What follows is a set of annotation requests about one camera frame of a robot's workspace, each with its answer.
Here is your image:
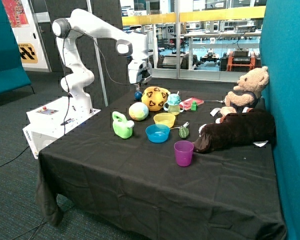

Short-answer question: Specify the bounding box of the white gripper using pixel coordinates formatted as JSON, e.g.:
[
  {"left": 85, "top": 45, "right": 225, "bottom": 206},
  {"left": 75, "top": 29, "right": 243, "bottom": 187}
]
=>
[{"left": 128, "top": 59, "right": 152, "bottom": 91}]

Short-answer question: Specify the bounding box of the small blue ball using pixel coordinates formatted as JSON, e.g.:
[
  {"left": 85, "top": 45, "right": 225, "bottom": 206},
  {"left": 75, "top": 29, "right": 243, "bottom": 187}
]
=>
[{"left": 134, "top": 91, "right": 143, "bottom": 101}]

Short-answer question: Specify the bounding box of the pastel multicolour soft ball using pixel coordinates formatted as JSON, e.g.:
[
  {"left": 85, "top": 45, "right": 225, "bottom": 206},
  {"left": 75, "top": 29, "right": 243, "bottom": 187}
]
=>
[{"left": 128, "top": 102, "right": 149, "bottom": 121}]

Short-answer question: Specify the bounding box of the green toy watering can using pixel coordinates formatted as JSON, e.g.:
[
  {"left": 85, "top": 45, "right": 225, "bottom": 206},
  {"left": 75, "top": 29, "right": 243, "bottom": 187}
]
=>
[{"left": 112, "top": 111, "right": 135, "bottom": 139}]

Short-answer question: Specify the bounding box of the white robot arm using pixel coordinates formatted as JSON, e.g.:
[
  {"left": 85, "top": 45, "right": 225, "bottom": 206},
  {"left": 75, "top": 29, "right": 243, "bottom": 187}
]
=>
[{"left": 52, "top": 8, "right": 152, "bottom": 114}]

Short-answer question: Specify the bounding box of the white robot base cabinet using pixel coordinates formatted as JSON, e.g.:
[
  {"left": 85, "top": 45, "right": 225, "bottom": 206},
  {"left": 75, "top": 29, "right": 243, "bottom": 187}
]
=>
[{"left": 23, "top": 96, "right": 100, "bottom": 159}]

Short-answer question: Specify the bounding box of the large yellow black ball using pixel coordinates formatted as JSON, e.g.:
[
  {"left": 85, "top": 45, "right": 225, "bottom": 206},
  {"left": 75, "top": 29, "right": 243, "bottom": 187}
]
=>
[{"left": 141, "top": 86, "right": 171, "bottom": 112}]

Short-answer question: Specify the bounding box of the teal lid sippy cup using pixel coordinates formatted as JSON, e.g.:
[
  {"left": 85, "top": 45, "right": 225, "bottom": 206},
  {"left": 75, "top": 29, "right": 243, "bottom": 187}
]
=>
[{"left": 163, "top": 91, "right": 185, "bottom": 116}]

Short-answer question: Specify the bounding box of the yellow plastic bowl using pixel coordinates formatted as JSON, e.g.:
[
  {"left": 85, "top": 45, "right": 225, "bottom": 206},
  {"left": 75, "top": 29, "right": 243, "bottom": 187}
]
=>
[{"left": 153, "top": 112, "right": 176, "bottom": 128}]

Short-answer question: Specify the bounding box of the red pink book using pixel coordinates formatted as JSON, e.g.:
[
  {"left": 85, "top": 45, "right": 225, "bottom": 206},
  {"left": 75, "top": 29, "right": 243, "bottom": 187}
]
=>
[{"left": 179, "top": 97, "right": 204, "bottom": 111}]

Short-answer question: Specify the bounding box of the blue plastic bowl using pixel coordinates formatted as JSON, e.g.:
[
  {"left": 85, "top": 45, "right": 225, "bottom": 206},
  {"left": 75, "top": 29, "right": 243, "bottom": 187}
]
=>
[{"left": 145, "top": 124, "right": 170, "bottom": 143}]

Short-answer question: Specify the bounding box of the green toy block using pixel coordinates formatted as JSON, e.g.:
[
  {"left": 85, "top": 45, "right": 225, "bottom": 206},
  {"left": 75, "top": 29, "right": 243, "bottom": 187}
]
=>
[{"left": 190, "top": 100, "right": 198, "bottom": 111}]

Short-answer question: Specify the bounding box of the silver spoon near bowls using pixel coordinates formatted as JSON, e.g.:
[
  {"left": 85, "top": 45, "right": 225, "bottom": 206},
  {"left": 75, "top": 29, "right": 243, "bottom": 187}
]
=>
[{"left": 170, "top": 122, "right": 190, "bottom": 130}]

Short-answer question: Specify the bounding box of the green toy vegetable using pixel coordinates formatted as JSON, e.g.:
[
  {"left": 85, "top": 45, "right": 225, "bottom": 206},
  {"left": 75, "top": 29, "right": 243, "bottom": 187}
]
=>
[{"left": 178, "top": 126, "right": 190, "bottom": 139}]

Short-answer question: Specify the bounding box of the white lab table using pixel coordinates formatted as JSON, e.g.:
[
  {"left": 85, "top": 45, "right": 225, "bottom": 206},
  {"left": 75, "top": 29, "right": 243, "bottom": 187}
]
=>
[{"left": 182, "top": 30, "right": 261, "bottom": 72}]

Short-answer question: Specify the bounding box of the silver spoon near bear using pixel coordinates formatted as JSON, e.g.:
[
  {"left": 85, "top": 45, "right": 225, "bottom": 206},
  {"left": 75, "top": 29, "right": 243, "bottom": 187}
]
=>
[{"left": 204, "top": 100, "right": 225, "bottom": 104}]

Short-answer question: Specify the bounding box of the purple plastic cup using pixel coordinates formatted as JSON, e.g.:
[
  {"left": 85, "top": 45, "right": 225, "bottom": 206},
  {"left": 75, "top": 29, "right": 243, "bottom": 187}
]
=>
[{"left": 174, "top": 140, "right": 194, "bottom": 167}]

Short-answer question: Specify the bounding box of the dark brown plush dog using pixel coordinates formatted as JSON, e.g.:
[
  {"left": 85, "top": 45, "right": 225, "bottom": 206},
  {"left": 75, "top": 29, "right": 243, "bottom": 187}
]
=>
[{"left": 193, "top": 108, "right": 276, "bottom": 153}]

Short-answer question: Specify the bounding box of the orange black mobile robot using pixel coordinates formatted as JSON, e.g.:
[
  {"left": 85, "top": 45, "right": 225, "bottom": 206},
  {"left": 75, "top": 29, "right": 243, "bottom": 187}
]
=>
[{"left": 219, "top": 48, "right": 262, "bottom": 73}]

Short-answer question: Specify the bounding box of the beige teddy bear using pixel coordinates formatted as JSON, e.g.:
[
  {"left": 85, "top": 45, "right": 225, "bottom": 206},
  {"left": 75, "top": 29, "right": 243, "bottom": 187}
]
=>
[{"left": 219, "top": 66, "right": 269, "bottom": 117}]

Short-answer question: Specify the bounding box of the black tablecloth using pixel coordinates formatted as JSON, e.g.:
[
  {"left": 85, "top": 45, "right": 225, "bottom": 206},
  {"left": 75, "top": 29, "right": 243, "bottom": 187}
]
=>
[{"left": 35, "top": 92, "right": 288, "bottom": 240}]

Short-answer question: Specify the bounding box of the yellow black sign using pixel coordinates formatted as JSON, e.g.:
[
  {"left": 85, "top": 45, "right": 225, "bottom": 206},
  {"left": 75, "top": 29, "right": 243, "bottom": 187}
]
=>
[{"left": 18, "top": 43, "right": 38, "bottom": 64}]

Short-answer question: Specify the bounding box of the teal sofa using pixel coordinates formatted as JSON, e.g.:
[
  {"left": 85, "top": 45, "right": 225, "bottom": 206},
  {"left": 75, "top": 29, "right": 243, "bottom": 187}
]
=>
[{"left": 0, "top": 0, "right": 32, "bottom": 95}]

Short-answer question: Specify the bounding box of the teal partition panel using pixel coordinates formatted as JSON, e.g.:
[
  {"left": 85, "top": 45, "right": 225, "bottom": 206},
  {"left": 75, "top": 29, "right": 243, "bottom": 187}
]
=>
[{"left": 260, "top": 0, "right": 300, "bottom": 240}]

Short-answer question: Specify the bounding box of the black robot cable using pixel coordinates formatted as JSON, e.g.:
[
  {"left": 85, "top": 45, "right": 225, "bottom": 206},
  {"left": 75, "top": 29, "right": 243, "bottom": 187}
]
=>
[{"left": 55, "top": 27, "right": 138, "bottom": 136}]

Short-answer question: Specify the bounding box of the black floor cable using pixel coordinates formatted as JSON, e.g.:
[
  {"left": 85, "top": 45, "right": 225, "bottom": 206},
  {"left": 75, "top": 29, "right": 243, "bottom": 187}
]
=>
[{"left": 0, "top": 146, "right": 31, "bottom": 173}]

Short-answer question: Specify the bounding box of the red wall poster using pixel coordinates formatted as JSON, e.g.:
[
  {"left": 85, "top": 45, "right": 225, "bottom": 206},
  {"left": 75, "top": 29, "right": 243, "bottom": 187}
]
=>
[{"left": 2, "top": 0, "right": 30, "bottom": 28}]

